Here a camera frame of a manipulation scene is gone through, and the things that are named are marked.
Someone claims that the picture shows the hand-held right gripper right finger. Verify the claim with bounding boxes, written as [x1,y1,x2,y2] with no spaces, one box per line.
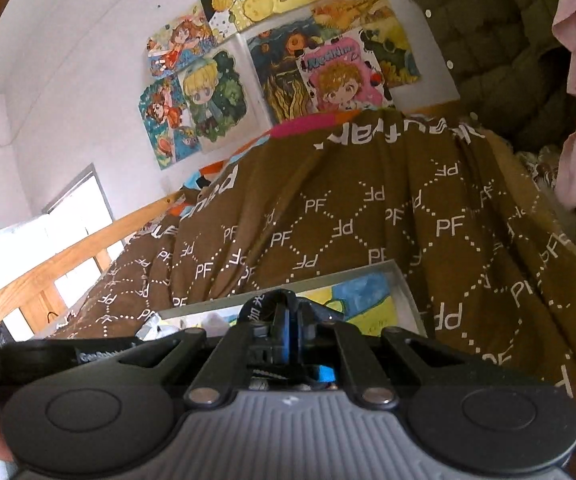
[294,299,464,408]

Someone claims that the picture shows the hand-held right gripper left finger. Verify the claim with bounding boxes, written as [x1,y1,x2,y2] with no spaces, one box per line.
[118,303,293,406]

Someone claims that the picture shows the dark navy sock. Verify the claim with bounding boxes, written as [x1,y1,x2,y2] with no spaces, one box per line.
[238,287,349,328]

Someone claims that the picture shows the grey shallow box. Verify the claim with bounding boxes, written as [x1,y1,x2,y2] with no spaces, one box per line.
[158,259,426,342]

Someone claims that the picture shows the brown patterned blanket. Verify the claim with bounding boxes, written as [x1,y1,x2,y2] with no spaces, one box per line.
[52,112,576,441]

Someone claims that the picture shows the bright window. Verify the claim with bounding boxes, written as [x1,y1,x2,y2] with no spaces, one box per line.
[0,162,118,341]

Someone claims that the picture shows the blond boy poster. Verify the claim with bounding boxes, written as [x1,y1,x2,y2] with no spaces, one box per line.
[178,47,263,154]

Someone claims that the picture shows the pink bordered cartoon poster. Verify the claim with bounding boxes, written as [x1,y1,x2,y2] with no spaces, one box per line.
[296,27,397,113]

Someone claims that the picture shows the swimming girl poster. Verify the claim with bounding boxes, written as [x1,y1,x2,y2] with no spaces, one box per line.
[138,75,201,171]

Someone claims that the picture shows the dark blue seaweed painting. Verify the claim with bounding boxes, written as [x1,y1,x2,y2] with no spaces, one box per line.
[245,17,329,124]

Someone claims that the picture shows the orange-haired girl poster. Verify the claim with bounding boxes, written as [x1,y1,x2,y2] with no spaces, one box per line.
[147,7,219,78]

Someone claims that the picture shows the orange landscape painting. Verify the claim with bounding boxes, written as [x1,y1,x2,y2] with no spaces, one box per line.
[310,0,421,88]

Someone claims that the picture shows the yellow planet painting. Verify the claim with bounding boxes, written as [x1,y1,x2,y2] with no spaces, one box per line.
[195,0,275,41]

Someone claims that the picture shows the olive quilted jacket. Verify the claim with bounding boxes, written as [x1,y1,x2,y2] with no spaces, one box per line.
[400,0,576,153]

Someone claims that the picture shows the wooden bed rail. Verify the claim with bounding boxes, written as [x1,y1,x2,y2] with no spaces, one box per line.
[0,192,189,336]

